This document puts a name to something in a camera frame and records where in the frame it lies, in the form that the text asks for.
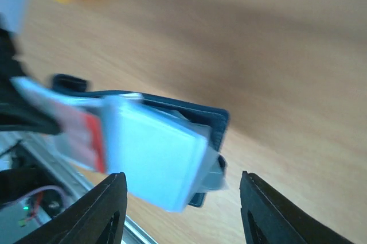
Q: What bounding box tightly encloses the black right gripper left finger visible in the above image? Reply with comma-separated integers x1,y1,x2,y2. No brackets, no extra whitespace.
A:
17,172,127,244

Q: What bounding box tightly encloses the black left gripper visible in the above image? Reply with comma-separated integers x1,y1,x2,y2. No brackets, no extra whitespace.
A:
1,17,61,135

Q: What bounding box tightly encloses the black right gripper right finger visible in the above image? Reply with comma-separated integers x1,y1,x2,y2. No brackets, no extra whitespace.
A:
240,171,350,244

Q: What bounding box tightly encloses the blue leather card holder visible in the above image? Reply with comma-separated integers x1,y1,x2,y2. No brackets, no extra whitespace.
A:
13,74,229,212

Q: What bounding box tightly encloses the left small circuit board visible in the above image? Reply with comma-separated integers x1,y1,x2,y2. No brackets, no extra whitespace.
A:
17,203,34,227

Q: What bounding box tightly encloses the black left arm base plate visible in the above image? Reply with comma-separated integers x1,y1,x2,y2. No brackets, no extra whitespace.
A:
1,150,72,218

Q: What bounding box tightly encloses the aluminium rail base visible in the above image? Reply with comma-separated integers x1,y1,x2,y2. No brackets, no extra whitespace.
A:
1,132,156,243

